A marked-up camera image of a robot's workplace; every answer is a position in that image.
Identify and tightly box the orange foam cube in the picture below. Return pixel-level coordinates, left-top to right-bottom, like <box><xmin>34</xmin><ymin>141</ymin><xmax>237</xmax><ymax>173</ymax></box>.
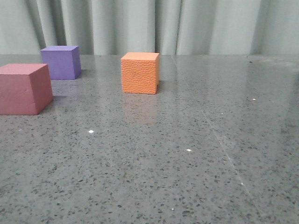
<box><xmin>121</xmin><ymin>52</ymin><xmax>160</xmax><ymax>94</ymax></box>

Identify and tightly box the red foam cube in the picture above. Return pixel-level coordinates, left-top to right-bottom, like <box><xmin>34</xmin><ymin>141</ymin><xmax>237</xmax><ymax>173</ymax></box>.
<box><xmin>0</xmin><ymin>63</ymin><xmax>53</xmax><ymax>115</ymax></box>

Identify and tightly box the grey-green curtain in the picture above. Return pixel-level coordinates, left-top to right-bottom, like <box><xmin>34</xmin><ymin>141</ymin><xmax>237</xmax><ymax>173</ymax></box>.
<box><xmin>0</xmin><ymin>0</ymin><xmax>299</xmax><ymax>55</ymax></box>

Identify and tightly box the purple foam cube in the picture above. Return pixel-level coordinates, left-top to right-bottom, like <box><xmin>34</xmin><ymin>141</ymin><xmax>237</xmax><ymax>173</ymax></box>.
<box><xmin>41</xmin><ymin>46</ymin><xmax>81</xmax><ymax>80</ymax></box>

